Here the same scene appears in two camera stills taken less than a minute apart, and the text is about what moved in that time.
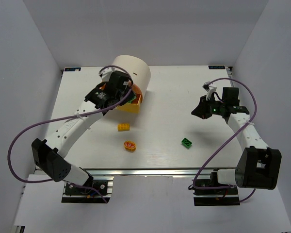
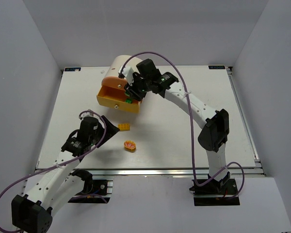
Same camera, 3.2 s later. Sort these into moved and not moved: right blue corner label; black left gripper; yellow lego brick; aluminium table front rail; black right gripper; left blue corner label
Moved: black right gripper; black left gripper
Not moved: yellow lego brick; right blue corner label; left blue corner label; aluminium table front rail
